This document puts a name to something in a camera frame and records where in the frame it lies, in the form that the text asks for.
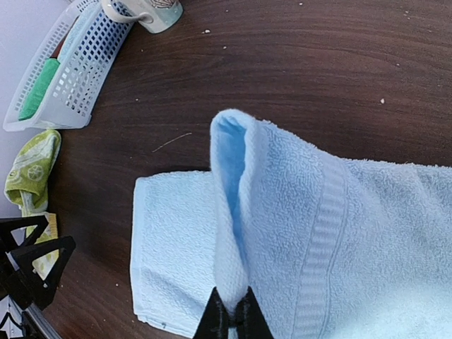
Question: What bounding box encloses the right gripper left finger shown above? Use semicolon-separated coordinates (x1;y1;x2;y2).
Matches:
193;287;232;339

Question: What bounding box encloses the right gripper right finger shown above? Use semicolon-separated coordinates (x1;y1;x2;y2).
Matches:
234;287;274;339

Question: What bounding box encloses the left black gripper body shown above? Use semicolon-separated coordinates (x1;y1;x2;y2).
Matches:
1;269;35;338

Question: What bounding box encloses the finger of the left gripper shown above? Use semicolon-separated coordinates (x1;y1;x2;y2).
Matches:
1;215;49;254
6;236;76;310

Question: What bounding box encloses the yellow green patterned towel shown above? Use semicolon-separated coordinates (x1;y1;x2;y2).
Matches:
3;129;62;280

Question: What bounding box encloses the light blue towel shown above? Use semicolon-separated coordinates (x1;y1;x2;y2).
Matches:
57;3;96;63
130;109;451;338

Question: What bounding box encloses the rolled green towel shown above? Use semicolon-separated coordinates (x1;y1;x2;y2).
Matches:
18;58;60;121

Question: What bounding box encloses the white plastic basket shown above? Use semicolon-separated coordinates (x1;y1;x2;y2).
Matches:
3;1;132;132

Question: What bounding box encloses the rolled brown towel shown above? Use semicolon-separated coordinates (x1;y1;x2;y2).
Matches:
49;23;75;59

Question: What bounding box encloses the rolled light blue towel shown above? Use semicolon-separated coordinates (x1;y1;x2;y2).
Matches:
57;3;96;63

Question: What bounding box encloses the beige ceramic mug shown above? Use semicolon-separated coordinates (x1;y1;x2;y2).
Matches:
100;0;184;34

